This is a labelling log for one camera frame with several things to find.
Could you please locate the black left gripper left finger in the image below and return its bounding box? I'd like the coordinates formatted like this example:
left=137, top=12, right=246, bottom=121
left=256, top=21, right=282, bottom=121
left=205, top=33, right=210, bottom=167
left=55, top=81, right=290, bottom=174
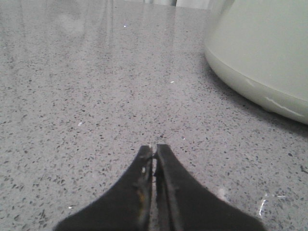
left=55, top=146, right=153, bottom=231

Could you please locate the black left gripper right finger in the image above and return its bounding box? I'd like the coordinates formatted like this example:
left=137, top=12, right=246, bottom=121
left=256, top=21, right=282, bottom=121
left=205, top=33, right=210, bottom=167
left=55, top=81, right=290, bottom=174
left=154, top=144, right=265, bottom=231

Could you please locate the pale green electric pot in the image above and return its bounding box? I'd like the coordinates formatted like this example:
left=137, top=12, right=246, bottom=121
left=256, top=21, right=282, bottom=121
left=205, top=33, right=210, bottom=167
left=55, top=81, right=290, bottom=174
left=205, top=0, right=308, bottom=124

